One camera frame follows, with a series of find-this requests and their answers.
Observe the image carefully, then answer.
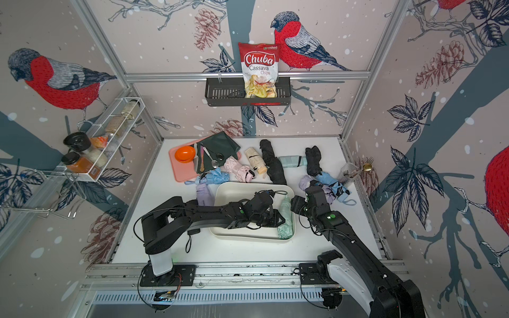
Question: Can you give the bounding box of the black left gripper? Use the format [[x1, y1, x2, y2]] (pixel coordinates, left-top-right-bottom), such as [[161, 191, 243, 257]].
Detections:
[[251, 209, 289, 229]]

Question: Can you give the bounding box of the lavender umbrella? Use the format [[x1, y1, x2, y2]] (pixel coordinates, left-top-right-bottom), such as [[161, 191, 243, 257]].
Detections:
[[299, 175, 337, 205], [196, 184, 215, 206]]

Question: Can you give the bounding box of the mint green umbrella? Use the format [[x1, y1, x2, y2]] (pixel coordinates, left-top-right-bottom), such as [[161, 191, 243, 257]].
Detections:
[[277, 196, 294, 240]]

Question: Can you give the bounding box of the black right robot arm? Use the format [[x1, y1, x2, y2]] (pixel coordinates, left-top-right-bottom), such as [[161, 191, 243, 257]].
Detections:
[[291, 186, 426, 317]]

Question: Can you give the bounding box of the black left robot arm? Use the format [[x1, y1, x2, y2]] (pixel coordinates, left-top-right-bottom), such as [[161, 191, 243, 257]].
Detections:
[[140, 190, 286, 277]]

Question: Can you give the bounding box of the cream plastic storage box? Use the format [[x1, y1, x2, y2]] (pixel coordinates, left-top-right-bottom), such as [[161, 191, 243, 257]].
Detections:
[[211, 182, 296, 244]]

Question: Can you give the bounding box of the pink folded umbrella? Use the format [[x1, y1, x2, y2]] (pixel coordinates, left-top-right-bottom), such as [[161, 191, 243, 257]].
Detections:
[[224, 156, 255, 183]]

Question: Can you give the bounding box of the long black folded umbrella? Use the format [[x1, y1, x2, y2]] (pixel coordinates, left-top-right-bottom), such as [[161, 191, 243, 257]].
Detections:
[[260, 139, 287, 185]]

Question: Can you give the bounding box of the beige folded umbrella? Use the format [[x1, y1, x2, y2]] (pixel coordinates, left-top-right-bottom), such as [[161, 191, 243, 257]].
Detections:
[[245, 147, 268, 178]]

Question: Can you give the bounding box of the clear cutlery holder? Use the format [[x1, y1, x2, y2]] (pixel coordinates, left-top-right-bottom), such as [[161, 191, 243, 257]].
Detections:
[[338, 157, 374, 188]]

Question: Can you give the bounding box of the metal spoon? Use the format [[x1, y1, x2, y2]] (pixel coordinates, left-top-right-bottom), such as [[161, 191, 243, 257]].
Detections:
[[202, 147, 219, 169]]

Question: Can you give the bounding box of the dark green cloth pouch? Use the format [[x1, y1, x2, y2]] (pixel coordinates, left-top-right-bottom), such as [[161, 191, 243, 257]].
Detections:
[[193, 131, 241, 174]]

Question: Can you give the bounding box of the pink plastic tray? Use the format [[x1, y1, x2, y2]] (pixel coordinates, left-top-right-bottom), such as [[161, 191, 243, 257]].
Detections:
[[168, 138, 242, 184]]

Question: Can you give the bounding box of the orange bowl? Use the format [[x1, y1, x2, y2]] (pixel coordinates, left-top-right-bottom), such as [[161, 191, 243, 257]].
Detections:
[[174, 145, 196, 164]]

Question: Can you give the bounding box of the red cassava chips bag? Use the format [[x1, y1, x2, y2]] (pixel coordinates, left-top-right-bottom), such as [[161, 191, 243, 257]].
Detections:
[[239, 43, 280, 98]]

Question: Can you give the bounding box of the orange spice jar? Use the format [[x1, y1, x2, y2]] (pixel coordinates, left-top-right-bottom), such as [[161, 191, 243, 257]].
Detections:
[[62, 152, 93, 174]]

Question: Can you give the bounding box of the black lid jar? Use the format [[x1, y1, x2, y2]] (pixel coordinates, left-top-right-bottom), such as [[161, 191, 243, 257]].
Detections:
[[63, 131, 92, 152]]

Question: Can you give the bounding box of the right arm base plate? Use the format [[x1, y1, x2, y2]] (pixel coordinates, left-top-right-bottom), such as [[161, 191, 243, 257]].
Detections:
[[296, 263, 336, 286]]

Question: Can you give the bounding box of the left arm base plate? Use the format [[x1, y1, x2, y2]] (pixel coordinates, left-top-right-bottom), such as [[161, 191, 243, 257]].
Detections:
[[139, 263, 197, 288]]

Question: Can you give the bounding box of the black wall basket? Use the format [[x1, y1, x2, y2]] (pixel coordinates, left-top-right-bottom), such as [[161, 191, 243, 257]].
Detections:
[[204, 76, 292, 107]]

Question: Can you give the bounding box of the white wire wall rack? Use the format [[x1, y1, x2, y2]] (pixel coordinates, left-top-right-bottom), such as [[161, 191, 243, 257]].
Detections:
[[55, 97, 145, 182]]

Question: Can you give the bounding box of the wire hook rack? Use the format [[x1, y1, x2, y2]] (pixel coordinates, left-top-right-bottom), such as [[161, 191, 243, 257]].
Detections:
[[1, 169, 87, 225]]

